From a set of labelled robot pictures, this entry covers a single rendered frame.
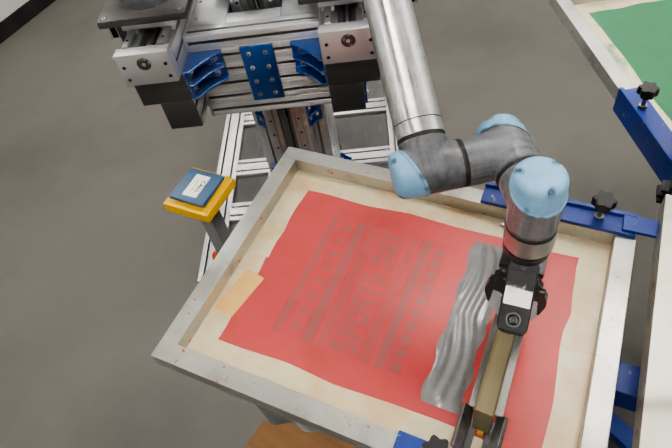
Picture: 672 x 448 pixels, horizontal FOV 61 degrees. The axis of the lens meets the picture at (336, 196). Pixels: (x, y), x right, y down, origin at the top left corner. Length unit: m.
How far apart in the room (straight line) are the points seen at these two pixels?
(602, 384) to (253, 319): 0.64
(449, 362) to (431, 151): 0.42
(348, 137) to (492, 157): 1.72
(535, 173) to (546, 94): 2.29
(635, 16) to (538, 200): 1.17
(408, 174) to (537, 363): 0.45
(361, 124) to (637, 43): 1.25
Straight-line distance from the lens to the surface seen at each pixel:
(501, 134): 0.88
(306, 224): 1.28
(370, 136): 2.53
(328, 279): 1.18
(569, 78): 3.20
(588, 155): 2.80
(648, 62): 1.73
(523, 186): 0.79
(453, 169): 0.84
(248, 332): 1.16
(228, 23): 1.56
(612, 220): 1.25
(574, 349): 1.13
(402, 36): 0.90
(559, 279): 1.20
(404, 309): 1.13
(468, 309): 1.13
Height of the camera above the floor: 1.94
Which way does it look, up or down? 49 degrees down
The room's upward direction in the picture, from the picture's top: 11 degrees counter-clockwise
